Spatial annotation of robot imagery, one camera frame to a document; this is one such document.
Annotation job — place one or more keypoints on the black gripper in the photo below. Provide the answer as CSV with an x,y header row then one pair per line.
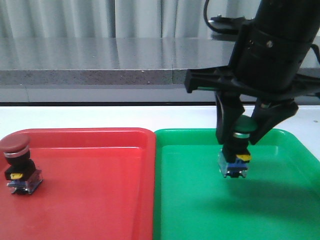
x,y
265,62

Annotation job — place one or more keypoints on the green plastic tray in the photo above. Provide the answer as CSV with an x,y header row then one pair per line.
x,y
279,199

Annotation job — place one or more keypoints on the white pleated curtain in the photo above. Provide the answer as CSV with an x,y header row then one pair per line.
x,y
116,18

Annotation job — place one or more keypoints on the grey stone counter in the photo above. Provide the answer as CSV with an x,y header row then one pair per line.
x,y
98,70

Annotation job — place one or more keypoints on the green mushroom push button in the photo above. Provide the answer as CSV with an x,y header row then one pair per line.
x,y
243,128

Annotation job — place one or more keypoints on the red plastic tray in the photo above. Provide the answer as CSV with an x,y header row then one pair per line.
x,y
98,184

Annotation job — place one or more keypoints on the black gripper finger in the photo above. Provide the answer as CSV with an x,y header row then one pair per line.
x,y
229,109

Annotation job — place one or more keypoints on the red mushroom push button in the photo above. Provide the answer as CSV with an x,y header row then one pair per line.
x,y
23,177

